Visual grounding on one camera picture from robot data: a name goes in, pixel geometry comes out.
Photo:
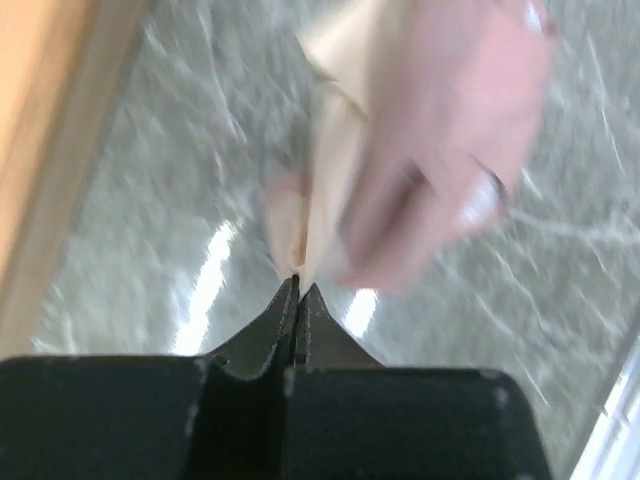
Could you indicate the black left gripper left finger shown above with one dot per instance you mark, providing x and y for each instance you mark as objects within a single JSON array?
[{"x": 217, "y": 415}]

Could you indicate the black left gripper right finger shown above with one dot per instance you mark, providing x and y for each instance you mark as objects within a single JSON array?
[{"x": 348, "y": 417}]

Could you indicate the pink and cream underwear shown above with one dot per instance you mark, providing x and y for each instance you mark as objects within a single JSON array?
[{"x": 426, "y": 112}]

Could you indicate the wooden hanger rack frame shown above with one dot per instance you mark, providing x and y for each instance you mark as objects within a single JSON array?
[{"x": 62, "y": 63}]

